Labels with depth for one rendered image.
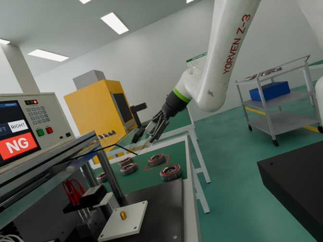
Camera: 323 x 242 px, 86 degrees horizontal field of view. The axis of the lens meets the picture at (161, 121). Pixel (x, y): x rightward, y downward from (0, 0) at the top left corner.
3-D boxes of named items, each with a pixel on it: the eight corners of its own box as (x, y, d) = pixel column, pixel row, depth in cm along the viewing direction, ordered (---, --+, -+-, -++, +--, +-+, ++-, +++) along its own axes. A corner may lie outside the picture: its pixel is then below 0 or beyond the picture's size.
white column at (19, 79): (80, 175, 432) (19, 46, 387) (68, 186, 388) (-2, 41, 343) (63, 181, 441) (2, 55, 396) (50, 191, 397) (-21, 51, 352)
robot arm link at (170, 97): (170, 85, 78) (172, 92, 70) (189, 99, 82) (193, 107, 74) (162, 95, 80) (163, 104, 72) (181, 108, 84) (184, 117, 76)
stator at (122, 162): (134, 163, 132) (132, 158, 131) (120, 169, 129) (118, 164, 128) (132, 159, 142) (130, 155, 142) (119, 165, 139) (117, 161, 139)
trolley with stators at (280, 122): (282, 119, 307) (267, 65, 293) (330, 134, 208) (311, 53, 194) (248, 130, 317) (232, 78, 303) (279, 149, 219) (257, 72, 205)
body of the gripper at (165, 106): (180, 114, 76) (167, 128, 79) (178, 105, 83) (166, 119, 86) (167, 105, 73) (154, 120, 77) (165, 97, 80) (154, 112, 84)
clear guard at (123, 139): (151, 135, 78) (146, 123, 77) (137, 155, 55) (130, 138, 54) (89, 156, 84) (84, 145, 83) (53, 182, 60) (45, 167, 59)
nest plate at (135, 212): (147, 202, 70) (146, 199, 70) (139, 233, 55) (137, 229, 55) (115, 211, 72) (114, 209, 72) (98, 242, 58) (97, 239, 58)
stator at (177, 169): (185, 169, 90) (183, 163, 90) (175, 182, 82) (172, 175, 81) (169, 169, 97) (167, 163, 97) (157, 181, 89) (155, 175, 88)
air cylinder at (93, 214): (102, 220, 70) (96, 208, 69) (93, 235, 62) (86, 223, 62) (91, 223, 70) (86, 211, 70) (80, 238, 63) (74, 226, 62)
